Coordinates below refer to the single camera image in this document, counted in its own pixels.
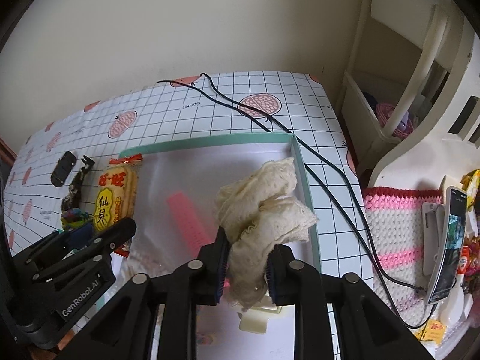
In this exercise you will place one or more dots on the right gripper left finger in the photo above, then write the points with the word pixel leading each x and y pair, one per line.
pixel 155 313

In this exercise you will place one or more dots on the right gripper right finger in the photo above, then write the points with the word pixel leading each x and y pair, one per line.
pixel 366 327

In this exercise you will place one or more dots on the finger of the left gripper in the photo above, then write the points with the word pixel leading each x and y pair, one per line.
pixel 116 239

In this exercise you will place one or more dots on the colourful bead toy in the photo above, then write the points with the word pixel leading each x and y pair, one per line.
pixel 74 219

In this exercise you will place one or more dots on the black gold action figure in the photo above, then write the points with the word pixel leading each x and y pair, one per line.
pixel 72 200

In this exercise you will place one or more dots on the rice cracker snack packet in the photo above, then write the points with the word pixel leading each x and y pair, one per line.
pixel 117 192

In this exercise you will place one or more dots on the small black toy car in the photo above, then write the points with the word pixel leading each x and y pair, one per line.
pixel 63 169

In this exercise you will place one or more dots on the pink hair roller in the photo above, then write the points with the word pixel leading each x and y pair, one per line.
pixel 187 221

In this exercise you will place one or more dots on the cream plastic hook clip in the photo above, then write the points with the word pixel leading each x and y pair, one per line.
pixel 255 319

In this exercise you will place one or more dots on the cream lace cloth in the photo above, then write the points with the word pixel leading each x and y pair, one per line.
pixel 257 213

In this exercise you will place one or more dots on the pastel rainbow scrunchie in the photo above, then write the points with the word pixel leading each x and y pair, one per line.
pixel 205 338

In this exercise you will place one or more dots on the grid pomegranate tablecloth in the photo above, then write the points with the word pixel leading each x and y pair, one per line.
pixel 240 102

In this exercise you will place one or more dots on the white tray with teal rim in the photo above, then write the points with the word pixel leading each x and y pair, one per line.
pixel 215 162

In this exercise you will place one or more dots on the smartphone on stand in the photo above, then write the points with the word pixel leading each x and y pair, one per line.
pixel 450 245

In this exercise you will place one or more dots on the pink white crochet mat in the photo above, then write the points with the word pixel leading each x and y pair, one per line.
pixel 394 217

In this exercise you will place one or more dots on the grey phone stand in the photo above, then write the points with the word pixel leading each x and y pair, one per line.
pixel 432 221

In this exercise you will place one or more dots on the yellow snack packet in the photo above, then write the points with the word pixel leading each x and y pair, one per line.
pixel 470 184

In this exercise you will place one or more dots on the cream wooden shelf unit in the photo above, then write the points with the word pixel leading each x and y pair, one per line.
pixel 410 93

